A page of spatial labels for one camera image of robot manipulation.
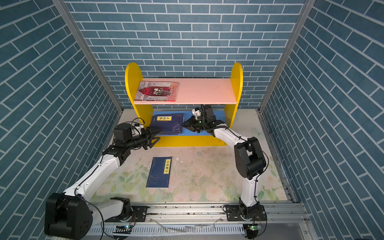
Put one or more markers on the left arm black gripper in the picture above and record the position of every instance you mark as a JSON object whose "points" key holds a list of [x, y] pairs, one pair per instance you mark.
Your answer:
{"points": [[147, 136]]}

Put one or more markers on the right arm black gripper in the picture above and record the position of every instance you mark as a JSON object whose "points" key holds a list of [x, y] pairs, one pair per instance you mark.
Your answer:
{"points": [[191, 125]]}

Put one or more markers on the blue book underneath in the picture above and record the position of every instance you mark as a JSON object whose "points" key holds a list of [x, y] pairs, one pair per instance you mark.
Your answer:
{"points": [[168, 124]]}

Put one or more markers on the illustrated red grey book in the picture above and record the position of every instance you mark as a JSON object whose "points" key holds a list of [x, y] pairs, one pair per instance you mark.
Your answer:
{"points": [[157, 91]]}

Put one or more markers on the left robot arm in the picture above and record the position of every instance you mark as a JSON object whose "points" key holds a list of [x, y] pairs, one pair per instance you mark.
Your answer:
{"points": [[71, 214]]}

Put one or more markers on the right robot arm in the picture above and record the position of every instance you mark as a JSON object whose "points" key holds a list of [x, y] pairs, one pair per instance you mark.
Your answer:
{"points": [[250, 159]]}

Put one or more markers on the yellow wooden bookshelf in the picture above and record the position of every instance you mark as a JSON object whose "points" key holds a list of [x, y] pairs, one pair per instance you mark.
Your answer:
{"points": [[226, 92]]}

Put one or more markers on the floral table mat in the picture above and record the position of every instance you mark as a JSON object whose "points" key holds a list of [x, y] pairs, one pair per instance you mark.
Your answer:
{"points": [[198, 174]]}

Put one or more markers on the blue book bottom left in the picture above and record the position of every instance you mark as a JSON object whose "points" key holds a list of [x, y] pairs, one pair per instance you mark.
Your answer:
{"points": [[160, 171]]}

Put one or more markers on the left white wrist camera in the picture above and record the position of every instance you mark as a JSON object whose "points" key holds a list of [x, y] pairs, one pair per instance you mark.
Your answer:
{"points": [[137, 127]]}

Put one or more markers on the aluminium front rail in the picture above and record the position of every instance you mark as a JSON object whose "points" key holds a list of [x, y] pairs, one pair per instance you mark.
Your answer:
{"points": [[280, 221]]}

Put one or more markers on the aluminium corner post left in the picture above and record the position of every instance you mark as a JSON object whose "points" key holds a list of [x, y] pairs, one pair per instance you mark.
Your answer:
{"points": [[76, 32]]}

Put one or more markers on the aluminium corner post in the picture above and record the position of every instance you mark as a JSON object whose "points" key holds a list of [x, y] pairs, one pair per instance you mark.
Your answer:
{"points": [[76, 32], [303, 16]]}

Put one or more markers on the aluminium corner post right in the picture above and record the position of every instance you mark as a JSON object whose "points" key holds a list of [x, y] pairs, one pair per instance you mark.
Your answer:
{"points": [[303, 16]]}

